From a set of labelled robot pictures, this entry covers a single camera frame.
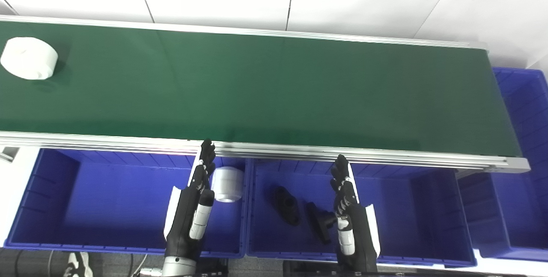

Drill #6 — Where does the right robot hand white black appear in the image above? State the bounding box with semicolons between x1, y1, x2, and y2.
330;154;381;274

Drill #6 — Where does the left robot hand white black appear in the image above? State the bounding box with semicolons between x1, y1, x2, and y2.
164;139;217;262

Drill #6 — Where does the large white cylindrical part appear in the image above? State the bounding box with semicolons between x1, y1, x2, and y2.
0;36;59;80

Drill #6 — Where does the small white cylindrical part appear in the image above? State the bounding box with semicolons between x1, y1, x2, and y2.
212;167;244;203

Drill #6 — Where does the blue plastic bin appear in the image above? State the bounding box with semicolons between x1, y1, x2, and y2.
3;148;251;259
458;67;548;262
246;157;478;268

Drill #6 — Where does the black oval flange part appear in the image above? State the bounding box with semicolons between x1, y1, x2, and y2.
270;186;301;226

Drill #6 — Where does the green conveyor belt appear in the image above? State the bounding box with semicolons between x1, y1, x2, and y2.
0;15;531;174
0;21;523;158

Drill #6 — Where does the aluminium conveyor leg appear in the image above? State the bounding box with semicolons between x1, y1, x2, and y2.
0;146;20;163

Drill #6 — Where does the black angled bracket part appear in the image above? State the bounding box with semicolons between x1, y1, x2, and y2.
305;201;337;244

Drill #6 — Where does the thin floor cable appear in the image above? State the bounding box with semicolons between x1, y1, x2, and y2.
132;253;149;277

